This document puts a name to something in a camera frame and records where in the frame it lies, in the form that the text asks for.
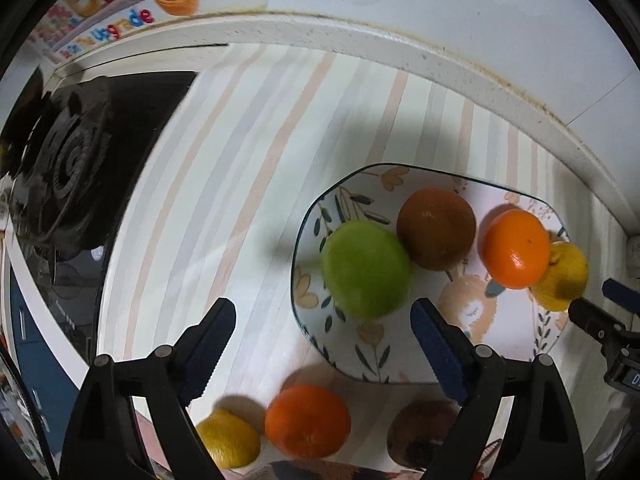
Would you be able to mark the brown round fruit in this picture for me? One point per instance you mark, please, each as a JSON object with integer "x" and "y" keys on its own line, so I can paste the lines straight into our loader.
{"x": 435, "y": 227}
{"x": 420, "y": 432}

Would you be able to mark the floral ceramic plate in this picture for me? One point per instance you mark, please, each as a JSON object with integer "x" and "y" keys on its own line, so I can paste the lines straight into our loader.
{"x": 470, "y": 325}

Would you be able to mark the green apple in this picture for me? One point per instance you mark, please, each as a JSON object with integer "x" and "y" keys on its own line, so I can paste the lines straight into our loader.
{"x": 367, "y": 267}

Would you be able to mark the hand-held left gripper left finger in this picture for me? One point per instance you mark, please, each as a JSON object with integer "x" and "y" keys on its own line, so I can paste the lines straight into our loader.
{"x": 207, "y": 355}

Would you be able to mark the blue cabinet front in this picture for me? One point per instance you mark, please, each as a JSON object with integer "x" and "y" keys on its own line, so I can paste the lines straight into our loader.
{"x": 27, "y": 340}

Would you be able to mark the black glass gas stove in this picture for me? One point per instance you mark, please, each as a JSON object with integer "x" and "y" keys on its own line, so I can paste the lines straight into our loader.
{"x": 145, "y": 125}

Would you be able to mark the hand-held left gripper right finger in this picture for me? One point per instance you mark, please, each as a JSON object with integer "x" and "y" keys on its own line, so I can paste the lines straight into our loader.
{"x": 440, "y": 355}

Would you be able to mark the yellow lemon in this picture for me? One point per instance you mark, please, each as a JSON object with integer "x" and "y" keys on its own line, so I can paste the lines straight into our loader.
{"x": 567, "y": 272}
{"x": 230, "y": 440}

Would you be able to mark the orange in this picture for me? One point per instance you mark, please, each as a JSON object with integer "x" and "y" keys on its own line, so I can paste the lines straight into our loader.
{"x": 515, "y": 247}
{"x": 307, "y": 422}

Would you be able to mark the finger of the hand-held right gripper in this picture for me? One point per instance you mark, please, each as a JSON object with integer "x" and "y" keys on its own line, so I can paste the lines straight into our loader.
{"x": 595, "y": 322}
{"x": 622, "y": 294}

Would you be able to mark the black stove burner grate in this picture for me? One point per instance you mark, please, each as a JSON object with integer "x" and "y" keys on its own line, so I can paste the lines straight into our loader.
{"x": 67, "y": 160}

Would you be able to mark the striped table mat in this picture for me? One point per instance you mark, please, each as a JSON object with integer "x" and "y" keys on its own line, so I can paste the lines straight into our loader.
{"x": 240, "y": 185}

